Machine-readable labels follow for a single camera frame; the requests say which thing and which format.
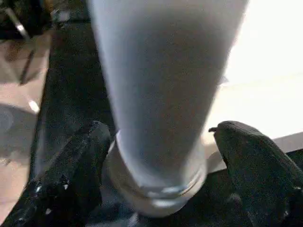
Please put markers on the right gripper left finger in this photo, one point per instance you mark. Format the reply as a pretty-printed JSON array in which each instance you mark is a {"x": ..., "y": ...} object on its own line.
[{"x": 61, "y": 184}]

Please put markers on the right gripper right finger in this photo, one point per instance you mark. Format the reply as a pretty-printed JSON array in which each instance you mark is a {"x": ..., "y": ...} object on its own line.
[{"x": 265, "y": 179}]

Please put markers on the white plastic table top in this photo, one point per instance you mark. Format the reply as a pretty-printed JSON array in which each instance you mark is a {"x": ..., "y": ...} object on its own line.
[{"x": 265, "y": 71}]

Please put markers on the white plastic table leg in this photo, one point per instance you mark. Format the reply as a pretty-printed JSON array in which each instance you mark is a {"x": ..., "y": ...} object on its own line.
[{"x": 161, "y": 94}]

